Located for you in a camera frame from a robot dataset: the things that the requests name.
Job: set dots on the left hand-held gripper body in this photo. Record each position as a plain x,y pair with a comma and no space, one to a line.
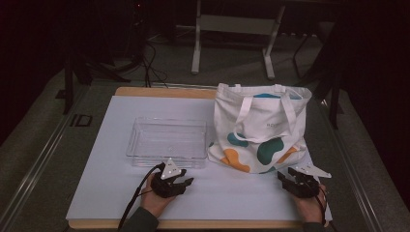
170,170

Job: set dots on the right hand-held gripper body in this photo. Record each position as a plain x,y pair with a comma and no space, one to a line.
304,187

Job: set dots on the clear plastic container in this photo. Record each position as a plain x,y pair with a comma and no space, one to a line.
167,141

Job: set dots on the white tote bag coloured blobs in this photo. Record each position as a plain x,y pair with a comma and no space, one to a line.
257,129

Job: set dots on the person's right hand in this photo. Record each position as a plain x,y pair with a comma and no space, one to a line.
311,209

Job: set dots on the person's left hand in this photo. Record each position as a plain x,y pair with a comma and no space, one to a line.
153,201

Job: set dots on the black tripod stand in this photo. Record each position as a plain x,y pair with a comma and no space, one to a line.
335,103
68,83

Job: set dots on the metal floor rail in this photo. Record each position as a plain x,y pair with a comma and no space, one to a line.
354,180
42,159

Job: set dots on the white desk frame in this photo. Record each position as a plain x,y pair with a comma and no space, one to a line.
237,24

